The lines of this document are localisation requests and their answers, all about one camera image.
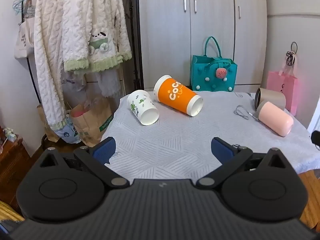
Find white patterned tablecloth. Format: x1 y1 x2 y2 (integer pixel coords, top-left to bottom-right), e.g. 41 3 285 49
104 92 319 181

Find pink paper gift bag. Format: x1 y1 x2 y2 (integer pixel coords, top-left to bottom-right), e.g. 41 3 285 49
266 52 299 117

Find blue clothes hangers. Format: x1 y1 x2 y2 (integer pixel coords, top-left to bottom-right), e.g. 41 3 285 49
12 0 35 15

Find teal felt tote bag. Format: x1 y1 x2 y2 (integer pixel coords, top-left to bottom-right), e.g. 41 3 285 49
190 36 238 92

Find black clothes rack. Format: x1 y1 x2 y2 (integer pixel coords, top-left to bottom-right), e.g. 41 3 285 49
21 0 51 145

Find beige metal tumbler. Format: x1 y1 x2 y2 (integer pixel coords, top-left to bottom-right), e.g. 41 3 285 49
254 88 286 110

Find white canvas tote bag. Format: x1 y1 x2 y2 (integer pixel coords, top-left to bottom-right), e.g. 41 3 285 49
14 12 34 60

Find orange coco paper cup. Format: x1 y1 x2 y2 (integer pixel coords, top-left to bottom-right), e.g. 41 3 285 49
153 75 203 117

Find grey cord loop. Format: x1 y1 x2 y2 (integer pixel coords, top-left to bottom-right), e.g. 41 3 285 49
234 104 259 120

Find white fleece jacket green trim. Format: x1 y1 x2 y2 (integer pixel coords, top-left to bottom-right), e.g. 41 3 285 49
62 0 132 72

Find black cable on hook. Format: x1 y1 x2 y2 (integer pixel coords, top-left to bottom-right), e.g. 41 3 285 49
285 41 299 67

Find brown paper shopping bag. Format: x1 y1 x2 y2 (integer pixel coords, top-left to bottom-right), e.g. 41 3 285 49
70 96 113 147

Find pink tumbler with grey lid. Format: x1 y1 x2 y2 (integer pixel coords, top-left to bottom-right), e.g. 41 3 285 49
255 101 294 137

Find white paper cup green leaves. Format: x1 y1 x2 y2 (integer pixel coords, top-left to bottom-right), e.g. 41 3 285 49
127 90 159 126

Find dark wooden side cabinet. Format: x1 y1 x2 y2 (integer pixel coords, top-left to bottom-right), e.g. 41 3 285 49
0 135 31 213

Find grey wooden wardrobe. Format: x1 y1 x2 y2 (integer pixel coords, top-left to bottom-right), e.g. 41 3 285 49
137 0 267 92

